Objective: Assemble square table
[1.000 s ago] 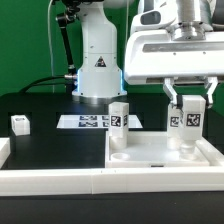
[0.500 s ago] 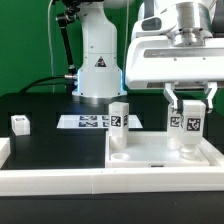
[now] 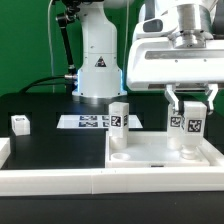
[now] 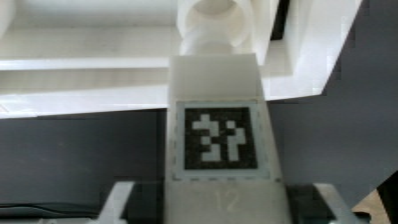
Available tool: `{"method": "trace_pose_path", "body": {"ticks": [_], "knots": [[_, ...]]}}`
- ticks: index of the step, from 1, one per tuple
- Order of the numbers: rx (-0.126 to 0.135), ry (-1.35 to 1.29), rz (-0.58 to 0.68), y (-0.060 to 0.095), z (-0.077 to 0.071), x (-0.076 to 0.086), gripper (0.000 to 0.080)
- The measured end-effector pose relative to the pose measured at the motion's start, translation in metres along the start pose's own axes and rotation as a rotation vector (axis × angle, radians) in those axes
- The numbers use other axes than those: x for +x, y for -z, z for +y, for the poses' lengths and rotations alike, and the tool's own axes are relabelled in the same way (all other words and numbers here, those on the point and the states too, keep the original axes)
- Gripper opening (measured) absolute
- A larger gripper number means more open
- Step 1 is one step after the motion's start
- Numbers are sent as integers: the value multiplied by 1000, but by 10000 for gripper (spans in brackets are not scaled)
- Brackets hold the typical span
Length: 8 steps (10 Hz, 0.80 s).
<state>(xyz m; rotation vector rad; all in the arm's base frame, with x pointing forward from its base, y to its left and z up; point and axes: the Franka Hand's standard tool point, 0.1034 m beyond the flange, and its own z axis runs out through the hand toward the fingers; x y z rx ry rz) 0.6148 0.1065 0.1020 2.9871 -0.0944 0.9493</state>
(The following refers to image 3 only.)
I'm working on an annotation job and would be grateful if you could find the black cable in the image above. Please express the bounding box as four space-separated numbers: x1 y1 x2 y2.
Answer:
19 75 76 94

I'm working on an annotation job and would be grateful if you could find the white cable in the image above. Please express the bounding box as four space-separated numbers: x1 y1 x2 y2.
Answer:
47 0 56 94

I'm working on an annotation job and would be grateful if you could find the white left fence bar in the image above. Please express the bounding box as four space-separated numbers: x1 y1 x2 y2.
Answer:
0 138 11 169

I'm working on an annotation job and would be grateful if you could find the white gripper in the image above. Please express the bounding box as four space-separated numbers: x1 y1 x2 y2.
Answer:
126 37 224 115

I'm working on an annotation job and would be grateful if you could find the white marker base plate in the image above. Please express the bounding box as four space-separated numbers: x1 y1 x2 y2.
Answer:
57 115 142 129

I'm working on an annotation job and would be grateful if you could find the white right fence bar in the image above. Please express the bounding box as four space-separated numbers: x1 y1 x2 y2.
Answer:
199 139 224 167

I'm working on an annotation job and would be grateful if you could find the white square table top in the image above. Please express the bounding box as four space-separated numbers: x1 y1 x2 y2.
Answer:
105 131 210 168

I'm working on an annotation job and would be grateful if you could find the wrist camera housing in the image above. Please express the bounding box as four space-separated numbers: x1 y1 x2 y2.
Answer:
132 16 177 42

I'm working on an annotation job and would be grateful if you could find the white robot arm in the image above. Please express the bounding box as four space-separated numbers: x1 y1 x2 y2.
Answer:
77 0 224 114

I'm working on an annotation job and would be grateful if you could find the white fence bar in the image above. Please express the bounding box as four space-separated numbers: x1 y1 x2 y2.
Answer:
0 167 224 196
0 138 11 169
199 139 224 167

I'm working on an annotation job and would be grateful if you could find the white front fence bar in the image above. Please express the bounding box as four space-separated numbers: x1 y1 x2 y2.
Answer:
0 167 224 196

